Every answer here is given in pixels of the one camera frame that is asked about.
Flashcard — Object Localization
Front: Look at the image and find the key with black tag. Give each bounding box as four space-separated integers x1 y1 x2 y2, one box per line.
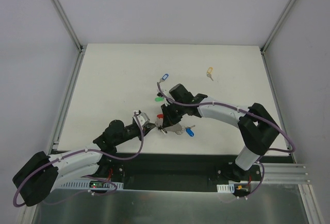
157 126 167 134

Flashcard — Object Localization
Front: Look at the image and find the red handled metal key organizer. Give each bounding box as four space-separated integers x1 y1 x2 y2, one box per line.
155 114 185 135

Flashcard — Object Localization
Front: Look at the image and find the key with blue oval tag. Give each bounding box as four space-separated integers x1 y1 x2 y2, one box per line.
185 125 195 137

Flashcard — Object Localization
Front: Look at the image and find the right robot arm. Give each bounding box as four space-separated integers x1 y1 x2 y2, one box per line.
161 84 279 180

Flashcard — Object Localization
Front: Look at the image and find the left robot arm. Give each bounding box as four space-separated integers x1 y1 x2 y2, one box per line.
12 119 156 208

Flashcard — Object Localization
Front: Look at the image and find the key with blue rectangular tag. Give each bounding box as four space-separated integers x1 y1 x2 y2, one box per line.
157 73 169 84

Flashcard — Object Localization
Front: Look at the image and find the key with yellow tag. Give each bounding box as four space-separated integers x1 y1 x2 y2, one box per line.
206 67 213 81

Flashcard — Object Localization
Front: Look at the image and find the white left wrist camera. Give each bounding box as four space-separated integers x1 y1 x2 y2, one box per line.
133 110 150 127

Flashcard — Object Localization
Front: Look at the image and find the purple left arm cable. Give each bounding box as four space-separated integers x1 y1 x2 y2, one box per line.
12 112 144 207

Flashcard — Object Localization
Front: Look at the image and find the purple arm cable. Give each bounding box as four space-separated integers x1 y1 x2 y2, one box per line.
156 81 296 204
12 112 144 207

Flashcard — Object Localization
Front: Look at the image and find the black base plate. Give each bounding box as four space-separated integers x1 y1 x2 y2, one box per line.
47 149 296 191

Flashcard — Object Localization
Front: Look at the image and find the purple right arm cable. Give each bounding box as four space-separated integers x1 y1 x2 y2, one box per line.
156 81 296 204

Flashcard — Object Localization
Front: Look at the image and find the aluminium frame rail left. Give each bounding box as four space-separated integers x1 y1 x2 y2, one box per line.
15 0 87 224

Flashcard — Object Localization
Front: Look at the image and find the aluminium frame rail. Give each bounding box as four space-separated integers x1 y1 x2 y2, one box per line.
259 0 320 224
15 0 87 224

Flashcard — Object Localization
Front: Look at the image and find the aluminium frame rail right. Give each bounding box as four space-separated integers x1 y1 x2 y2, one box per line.
259 0 320 224

